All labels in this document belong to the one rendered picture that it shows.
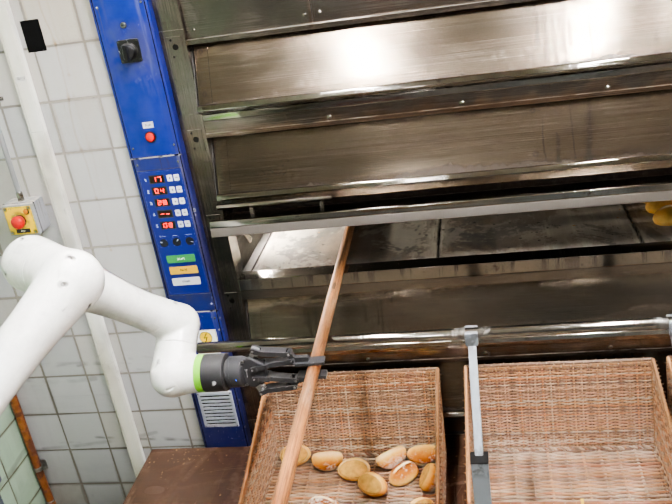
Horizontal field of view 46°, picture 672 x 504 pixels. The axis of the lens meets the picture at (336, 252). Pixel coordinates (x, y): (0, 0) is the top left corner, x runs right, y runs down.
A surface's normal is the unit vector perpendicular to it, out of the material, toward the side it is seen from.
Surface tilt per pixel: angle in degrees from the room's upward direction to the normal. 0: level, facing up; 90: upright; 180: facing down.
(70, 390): 90
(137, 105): 90
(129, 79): 90
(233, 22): 90
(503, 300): 70
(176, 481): 0
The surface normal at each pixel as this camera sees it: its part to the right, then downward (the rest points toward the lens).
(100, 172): -0.14, 0.42
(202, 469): -0.15, -0.91
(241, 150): -0.18, 0.08
